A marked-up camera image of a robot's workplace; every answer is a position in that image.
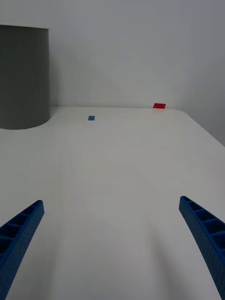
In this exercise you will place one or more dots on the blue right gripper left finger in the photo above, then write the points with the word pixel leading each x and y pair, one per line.
pixel 16 239

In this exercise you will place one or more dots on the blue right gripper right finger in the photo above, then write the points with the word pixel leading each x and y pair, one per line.
pixel 205 236

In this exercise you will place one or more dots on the grey plastic bin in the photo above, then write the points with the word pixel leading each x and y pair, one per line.
pixel 23 77

